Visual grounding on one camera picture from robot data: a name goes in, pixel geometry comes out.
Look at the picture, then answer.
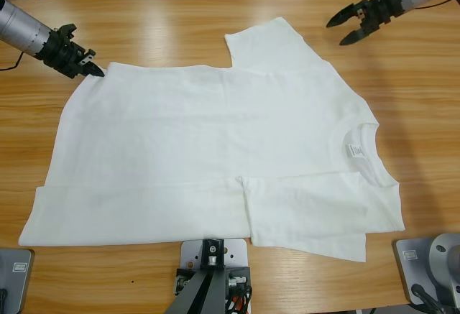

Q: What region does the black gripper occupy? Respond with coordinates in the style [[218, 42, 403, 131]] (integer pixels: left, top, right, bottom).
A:
[[35, 28, 106, 80], [325, 0, 409, 47]]

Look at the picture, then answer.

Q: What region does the white Unitree t-shirt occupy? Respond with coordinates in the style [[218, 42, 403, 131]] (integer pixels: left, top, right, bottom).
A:
[[17, 17, 407, 264]]

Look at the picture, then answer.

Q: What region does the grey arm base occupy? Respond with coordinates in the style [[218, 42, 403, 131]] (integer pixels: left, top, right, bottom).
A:
[[392, 233, 460, 310], [0, 248, 36, 314]]

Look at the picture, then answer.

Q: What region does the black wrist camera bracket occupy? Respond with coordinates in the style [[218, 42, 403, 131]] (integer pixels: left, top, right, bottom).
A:
[[59, 22, 79, 40]]

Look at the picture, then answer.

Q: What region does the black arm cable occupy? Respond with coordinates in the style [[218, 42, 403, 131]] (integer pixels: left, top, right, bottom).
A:
[[0, 50, 25, 71], [409, 0, 456, 10]]

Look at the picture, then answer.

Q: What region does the black corner bracket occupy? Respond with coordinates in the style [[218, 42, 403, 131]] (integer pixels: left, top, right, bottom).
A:
[[174, 266, 197, 296], [225, 265, 252, 295]]

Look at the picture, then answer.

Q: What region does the white mount plate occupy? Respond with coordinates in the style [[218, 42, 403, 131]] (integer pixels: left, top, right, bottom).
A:
[[179, 239, 251, 271]]

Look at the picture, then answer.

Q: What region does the dark camera post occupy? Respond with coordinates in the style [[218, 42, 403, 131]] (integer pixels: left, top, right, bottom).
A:
[[167, 238, 228, 314]]

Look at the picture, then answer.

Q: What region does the red cable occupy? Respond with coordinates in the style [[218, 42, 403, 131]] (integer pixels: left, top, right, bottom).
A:
[[229, 292, 249, 314]]

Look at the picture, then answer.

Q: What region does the black cable at post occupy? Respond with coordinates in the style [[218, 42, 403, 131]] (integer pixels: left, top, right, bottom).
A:
[[242, 284, 255, 314]]

